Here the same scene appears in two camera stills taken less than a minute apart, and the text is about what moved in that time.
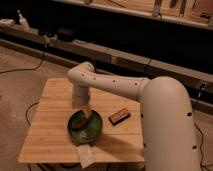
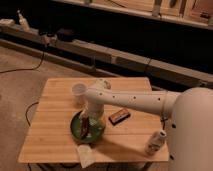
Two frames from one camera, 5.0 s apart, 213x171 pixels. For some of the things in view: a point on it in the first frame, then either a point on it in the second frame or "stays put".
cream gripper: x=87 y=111 -> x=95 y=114
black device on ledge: x=66 y=34 stays put
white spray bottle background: x=23 y=22 stays put
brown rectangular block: x=120 y=116 stays put
